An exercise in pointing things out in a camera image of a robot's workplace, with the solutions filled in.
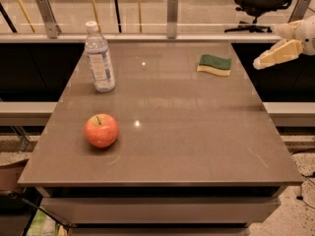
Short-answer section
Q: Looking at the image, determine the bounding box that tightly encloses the black office chair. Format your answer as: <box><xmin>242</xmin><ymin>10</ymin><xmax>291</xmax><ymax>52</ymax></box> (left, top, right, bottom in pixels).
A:
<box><xmin>225</xmin><ymin>0</ymin><xmax>292</xmax><ymax>32</ymax></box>

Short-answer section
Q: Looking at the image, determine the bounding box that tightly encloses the red apple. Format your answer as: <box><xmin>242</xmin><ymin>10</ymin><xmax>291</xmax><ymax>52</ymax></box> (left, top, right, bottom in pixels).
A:
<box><xmin>85</xmin><ymin>114</ymin><xmax>119</xmax><ymax>148</ymax></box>

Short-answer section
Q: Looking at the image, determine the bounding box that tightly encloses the clear plastic water bottle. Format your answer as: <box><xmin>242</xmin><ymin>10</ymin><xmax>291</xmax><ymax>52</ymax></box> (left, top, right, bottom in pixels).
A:
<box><xmin>85</xmin><ymin>21</ymin><xmax>115</xmax><ymax>92</ymax></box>

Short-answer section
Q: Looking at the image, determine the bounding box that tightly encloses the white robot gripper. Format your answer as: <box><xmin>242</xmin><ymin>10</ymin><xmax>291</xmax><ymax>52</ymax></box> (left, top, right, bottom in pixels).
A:
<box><xmin>253</xmin><ymin>16</ymin><xmax>315</xmax><ymax>70</ymax></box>

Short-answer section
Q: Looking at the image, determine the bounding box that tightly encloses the black cable on floor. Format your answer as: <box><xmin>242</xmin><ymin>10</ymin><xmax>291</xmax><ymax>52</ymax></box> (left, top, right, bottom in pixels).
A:
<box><xmin>290</xmin><ymin>147</ymin><xmax>315</xmax><ymax>211</ymax></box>

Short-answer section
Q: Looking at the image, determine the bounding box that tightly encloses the green and yellow sponge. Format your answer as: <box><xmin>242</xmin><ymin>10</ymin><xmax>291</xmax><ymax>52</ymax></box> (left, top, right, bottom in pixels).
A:
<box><xmin>197</xmin><ymin>54</ymin><xmax>231</xmax><ymax>77</ymax></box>

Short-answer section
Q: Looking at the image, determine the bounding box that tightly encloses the green package under table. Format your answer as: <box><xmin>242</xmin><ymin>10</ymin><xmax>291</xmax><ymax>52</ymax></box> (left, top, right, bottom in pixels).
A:
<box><xmin>26</xmin><ymin>210</ymin><xmax>58</xmax><ymax>236</ymax></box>

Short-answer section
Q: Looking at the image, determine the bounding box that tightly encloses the glass railing with metal brackets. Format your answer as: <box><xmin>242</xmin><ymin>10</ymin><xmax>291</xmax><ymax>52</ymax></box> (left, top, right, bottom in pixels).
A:
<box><xmin>0</xmin><ymin>0</ymin><xmax>315</xmax><ymax>44</ymax></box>

